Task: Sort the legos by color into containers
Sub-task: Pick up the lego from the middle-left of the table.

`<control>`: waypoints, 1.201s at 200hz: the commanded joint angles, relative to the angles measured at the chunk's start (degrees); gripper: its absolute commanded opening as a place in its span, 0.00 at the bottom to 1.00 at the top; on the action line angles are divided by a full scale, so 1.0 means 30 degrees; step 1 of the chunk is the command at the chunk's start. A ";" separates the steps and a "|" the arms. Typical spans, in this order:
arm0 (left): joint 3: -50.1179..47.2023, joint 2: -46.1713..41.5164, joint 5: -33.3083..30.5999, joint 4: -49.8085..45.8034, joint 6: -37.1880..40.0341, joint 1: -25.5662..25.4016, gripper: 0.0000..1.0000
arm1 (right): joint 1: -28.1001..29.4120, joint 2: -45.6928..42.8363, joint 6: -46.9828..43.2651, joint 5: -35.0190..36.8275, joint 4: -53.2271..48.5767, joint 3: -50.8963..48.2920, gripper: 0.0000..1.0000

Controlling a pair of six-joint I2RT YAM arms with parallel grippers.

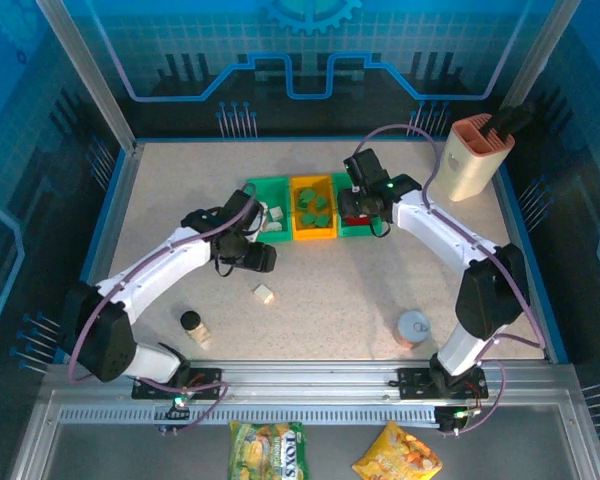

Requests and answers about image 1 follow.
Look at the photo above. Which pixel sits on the red lego brick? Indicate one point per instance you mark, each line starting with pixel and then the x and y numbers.
pixel 355 220

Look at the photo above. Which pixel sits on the white square lego brick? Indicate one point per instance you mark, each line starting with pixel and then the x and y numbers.
pixel 275 213

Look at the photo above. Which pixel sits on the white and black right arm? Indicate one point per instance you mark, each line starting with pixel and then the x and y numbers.
pixel 430 225

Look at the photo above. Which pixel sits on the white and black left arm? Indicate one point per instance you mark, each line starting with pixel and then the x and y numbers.
pixel 155 265

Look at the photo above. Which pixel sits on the green plastic bin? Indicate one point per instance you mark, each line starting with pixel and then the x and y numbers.
pixel 355 231
pixel 275 187

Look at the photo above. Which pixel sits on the yellow plastic bin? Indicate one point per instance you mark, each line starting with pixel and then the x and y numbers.
pixel 312 232

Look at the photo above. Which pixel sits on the spice jar with black lid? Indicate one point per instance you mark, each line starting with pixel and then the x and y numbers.
pixel 196 329

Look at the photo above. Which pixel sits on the beige knife block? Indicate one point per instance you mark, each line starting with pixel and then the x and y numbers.
pixel 470 165

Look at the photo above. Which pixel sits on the tin can with pull tab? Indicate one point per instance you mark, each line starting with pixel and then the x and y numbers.
pixel 414 330

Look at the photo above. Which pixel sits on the small controller board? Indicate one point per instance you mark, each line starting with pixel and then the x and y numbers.
pixel 457 417
pixel 177 407

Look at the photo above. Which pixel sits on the green snack bag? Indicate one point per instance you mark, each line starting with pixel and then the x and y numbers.
pixel 267 450

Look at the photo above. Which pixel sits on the orange snack bag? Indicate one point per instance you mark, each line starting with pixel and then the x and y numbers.
pixel 397 452

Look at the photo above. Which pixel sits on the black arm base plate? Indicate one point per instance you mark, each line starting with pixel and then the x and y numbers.
pixel 205 375
pixel 415 382

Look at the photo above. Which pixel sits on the aluminium mounting rail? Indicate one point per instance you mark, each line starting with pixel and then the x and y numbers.
pixel 305 380

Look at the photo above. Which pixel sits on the blue table border frame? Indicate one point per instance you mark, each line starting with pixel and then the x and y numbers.
pixel 530 265

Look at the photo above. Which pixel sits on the aluminium frame post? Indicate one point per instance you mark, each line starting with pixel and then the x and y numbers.
pixel 541 50
pixel 90 75

